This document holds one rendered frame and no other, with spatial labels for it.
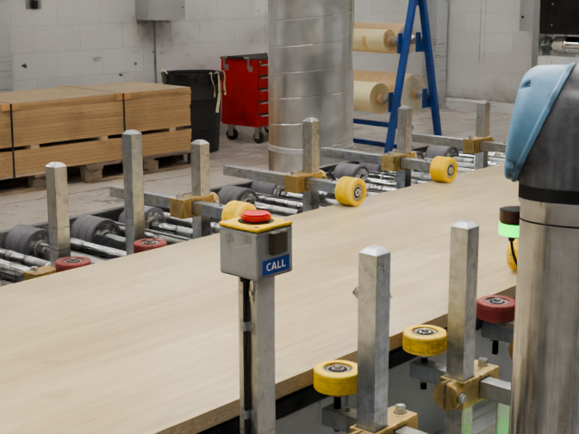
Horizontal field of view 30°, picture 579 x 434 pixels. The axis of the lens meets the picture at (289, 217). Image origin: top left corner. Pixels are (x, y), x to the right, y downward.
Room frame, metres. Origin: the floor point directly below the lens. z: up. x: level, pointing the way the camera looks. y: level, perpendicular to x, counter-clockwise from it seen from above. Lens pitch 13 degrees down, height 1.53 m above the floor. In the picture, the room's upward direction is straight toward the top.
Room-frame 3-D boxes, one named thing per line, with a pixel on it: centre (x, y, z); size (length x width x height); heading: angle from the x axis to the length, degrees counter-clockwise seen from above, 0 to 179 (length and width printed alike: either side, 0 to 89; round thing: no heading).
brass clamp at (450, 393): (1.78, -0.31, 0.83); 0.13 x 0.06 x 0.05; 138
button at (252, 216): (1.38, 0.04, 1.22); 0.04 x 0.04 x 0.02
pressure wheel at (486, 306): (2.05, -0.41, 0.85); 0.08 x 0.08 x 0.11
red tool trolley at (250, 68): (10.40, 0.26, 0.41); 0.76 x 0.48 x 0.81; 141
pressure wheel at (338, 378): (1.68, -0.08, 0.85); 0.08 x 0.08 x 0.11
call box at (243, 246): (1.38, 0.04, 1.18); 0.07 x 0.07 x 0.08; 48
